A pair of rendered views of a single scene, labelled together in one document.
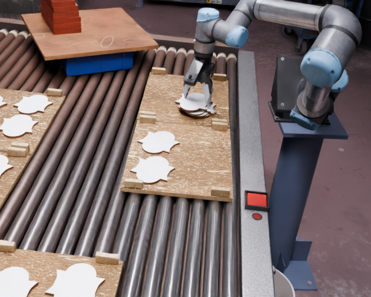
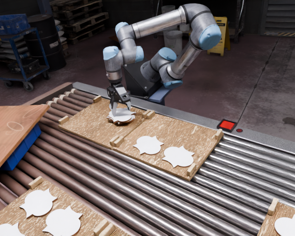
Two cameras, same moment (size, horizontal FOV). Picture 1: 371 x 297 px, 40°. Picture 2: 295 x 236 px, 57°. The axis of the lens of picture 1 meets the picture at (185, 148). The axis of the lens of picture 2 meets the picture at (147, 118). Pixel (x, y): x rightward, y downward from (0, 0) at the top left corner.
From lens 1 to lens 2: 1.22 m
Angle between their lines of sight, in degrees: 42
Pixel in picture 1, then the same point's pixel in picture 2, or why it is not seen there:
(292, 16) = (165, 23)
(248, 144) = (169, 112)
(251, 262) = (279, 145)
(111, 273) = (285, 210)
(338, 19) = (200, 8)
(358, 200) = not seen: hidden behind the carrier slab
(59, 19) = not seen: outside the picture
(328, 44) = (210, 21)
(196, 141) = (158, 129)
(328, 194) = not seen: hidden behind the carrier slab
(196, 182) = (201, 142)
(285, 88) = (139, 79)
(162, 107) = (107, 132)
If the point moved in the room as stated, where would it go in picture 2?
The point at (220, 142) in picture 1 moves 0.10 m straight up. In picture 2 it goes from (165, 120) to (164, 104)
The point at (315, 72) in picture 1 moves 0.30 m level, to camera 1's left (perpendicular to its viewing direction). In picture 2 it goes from (211, 40) to (180, 62)
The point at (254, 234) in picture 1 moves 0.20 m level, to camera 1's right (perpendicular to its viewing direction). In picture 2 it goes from (254, 136) to (267, 115)
